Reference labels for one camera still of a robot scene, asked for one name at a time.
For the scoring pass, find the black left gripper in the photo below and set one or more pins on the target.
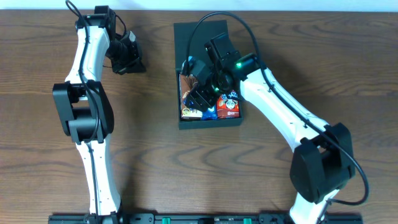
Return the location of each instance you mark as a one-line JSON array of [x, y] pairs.
[[136, 64]]

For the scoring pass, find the blue Oreo cookie pack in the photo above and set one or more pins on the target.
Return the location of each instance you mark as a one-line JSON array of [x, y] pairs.
[[210, 114]]

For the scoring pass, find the brown Pocky box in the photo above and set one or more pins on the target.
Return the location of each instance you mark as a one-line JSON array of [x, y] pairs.
[[186, 85]]

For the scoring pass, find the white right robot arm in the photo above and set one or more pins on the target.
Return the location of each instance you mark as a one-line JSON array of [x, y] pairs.
[[323, 160]]

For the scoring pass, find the red Hello Panda box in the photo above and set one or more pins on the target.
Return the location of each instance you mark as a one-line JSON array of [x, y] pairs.
[[228, 106]]

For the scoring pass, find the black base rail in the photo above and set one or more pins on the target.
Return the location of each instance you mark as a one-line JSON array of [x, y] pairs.
[[150, 218]]

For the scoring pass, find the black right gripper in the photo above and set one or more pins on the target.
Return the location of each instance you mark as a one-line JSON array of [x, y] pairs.
[[203, 96]]

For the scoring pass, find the blue Eclipse gum pack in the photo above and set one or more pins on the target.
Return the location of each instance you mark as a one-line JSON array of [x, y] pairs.
[[187, 66]]

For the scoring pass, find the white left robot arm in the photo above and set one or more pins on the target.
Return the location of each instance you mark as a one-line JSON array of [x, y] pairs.
[[86, 114]]

